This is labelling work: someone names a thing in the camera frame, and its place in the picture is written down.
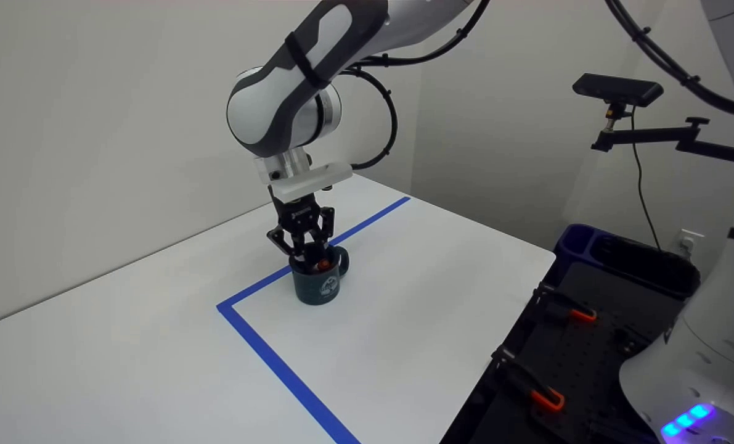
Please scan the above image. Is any dark blue bin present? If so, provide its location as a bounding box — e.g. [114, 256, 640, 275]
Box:
[554, 223, 703, 302]

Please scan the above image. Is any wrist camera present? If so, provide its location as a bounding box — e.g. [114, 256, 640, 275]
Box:
[269, 163, 354, 204]

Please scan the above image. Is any green mug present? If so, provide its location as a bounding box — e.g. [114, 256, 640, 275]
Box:
[288, 244, 351, 306]

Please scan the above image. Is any blue tape line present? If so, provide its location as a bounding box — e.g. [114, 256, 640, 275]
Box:
[216, 196, 412, 444]

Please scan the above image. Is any wall socket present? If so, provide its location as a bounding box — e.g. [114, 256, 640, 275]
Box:
[677, 229, 706, 258]

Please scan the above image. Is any black clamp with orange tips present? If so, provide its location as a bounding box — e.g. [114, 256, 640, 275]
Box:
[532, 282, 599, 325]
[491, 346, 567, 413]

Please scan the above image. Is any black cable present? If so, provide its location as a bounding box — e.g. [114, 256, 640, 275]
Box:
[629, 106, 664, 252]

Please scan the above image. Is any camera on mount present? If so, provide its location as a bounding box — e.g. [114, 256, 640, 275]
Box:
[572, 73, 734, 167]

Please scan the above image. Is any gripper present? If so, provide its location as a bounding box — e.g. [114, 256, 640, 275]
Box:
[266, 187, 336, 261]

